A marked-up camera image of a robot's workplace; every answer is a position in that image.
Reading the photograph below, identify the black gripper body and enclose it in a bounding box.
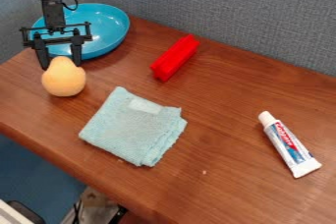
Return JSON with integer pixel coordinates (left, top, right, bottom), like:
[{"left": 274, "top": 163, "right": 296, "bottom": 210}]
[{"left": 20, "top": 22, "right": 94, "bottom": 49}]

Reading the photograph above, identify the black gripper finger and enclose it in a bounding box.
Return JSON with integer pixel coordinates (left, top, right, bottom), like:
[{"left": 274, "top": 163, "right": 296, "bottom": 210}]
[
  {"left": 71, "top": 28, "right": 84, "bottom": 66},
  {"left": 34, "top": 32, "right": 50, "bottom": 70}
]

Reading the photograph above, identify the blue plate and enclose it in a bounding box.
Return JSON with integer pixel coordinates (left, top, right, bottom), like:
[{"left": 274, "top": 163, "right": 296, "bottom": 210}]
[{"left": 30, "top": 3, "right": 131, "bottom": 61}]

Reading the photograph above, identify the yellow foam ball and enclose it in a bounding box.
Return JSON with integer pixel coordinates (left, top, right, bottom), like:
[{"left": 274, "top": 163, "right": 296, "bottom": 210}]
[{"left": 42, "top": 56, "right": 87, "bottom": 97}]

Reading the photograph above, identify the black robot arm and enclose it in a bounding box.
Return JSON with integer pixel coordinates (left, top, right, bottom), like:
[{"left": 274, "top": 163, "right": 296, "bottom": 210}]
[{"left": 20, "top": 0, "right": 94, "bottom": 70}]

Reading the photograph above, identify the red plastic block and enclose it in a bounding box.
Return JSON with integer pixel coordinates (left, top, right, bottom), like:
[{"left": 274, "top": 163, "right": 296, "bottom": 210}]
[{"left": 150, "top": 34, "right": 200, "bottom": 82}]

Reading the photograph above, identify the light blue folded cloth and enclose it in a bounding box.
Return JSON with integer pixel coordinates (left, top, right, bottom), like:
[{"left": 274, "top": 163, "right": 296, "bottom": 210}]
[{"left": 79, "top": 86, "right": 188, "bottom": 167}]

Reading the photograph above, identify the beige bag under table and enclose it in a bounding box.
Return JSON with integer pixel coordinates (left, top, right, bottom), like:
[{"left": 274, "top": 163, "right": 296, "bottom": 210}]
[{"left": 60, "top": 187, "right": 127, "bottom": 224}]

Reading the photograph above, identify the black chair part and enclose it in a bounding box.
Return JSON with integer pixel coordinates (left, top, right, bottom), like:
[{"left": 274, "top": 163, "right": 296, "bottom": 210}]
[{"left": 8, "top": 200, "right": 46, "bottom": 224}]

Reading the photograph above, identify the white object at corner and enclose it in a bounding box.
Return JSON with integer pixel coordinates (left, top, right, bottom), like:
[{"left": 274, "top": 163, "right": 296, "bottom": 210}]
[{"left": 0, "top": 199, "right": 34, "bottom": 224}]

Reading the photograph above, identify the white toothpaste tube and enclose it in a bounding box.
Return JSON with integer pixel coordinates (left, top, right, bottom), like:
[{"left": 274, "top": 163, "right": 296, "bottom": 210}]
[{"left": 259, "top": 111, "right": 322, "bottom": 179}]

